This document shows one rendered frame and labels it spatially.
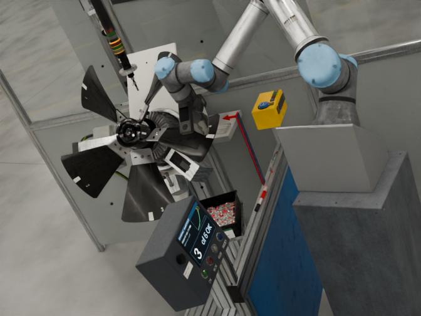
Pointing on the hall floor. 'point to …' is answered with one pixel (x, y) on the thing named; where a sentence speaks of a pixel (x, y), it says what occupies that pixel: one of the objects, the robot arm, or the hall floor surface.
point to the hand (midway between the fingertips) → (205, 133)
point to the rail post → (245, 309)
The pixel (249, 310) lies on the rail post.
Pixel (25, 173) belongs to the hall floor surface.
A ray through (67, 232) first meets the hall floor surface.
